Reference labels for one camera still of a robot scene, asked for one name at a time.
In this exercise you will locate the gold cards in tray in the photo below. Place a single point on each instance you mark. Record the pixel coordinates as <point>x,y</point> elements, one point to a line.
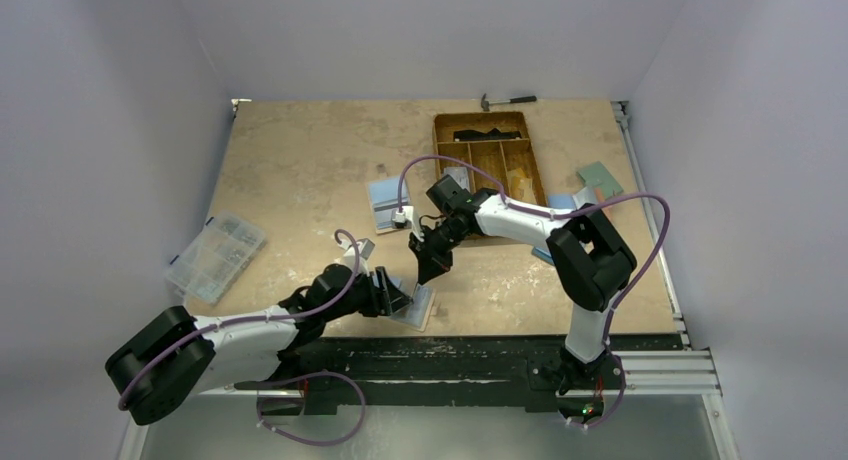
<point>521,186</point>

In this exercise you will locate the black object in tray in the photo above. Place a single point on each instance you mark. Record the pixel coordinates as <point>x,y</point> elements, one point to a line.
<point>494,134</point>

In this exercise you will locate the green card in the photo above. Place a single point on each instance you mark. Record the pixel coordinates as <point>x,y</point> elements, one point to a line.
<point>597,178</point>

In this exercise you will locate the clear plastic screw box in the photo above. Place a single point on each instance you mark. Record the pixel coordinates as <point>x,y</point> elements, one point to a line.
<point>216,258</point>

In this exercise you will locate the hammer with black handle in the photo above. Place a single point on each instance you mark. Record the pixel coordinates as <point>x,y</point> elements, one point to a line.
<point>486,104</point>

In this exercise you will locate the black front rail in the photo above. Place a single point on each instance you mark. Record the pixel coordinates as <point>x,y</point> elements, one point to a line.
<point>452,371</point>

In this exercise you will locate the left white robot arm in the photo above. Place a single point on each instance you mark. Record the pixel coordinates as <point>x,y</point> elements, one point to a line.
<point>178,355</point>

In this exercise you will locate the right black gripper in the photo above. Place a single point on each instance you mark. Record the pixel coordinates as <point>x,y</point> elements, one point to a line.
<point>436,243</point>

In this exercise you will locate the beige snap card holder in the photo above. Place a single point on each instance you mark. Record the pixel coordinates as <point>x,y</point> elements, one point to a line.
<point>416,314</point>

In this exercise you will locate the silver cards in tray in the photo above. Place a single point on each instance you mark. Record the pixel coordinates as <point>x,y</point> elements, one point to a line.
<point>460,175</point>

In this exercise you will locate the woven wicker tray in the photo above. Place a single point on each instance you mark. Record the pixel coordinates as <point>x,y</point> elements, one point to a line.
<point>494,158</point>

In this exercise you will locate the open blue pink card holder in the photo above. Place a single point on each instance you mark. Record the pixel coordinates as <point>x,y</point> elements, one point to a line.
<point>588,194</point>

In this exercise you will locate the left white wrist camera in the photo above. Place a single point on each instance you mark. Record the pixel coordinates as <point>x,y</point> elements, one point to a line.
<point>365,247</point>

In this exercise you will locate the open beige card holder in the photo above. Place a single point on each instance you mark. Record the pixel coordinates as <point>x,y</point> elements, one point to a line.
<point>384,195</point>

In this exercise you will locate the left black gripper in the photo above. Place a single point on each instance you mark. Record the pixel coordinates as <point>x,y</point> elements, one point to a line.
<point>382,291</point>

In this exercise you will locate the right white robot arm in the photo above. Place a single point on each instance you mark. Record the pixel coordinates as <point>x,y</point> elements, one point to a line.
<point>592,261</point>

